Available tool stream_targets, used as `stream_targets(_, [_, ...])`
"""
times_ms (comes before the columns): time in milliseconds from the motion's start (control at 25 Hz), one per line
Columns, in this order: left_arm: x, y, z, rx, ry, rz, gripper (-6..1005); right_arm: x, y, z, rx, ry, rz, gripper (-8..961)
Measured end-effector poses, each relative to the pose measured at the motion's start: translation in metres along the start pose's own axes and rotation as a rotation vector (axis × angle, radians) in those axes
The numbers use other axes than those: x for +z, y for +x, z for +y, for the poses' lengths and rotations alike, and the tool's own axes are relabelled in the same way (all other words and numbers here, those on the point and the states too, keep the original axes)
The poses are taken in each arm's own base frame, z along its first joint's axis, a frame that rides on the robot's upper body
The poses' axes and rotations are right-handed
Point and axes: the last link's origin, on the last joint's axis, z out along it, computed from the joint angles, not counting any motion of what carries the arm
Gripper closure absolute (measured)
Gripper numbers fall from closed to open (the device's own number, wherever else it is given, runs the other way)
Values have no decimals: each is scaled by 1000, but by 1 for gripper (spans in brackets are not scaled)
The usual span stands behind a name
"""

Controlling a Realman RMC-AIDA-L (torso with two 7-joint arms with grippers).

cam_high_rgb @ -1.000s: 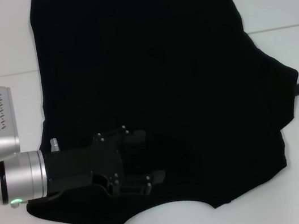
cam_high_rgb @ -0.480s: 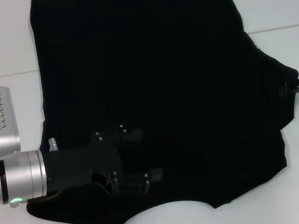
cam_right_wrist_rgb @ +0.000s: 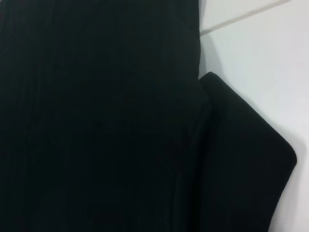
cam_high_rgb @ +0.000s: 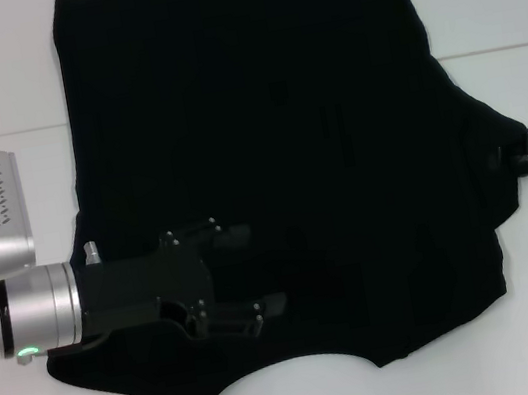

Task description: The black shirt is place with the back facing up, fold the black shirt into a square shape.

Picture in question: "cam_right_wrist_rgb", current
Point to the black t-shirt with white print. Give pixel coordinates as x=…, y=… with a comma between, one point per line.
x=96, y=120

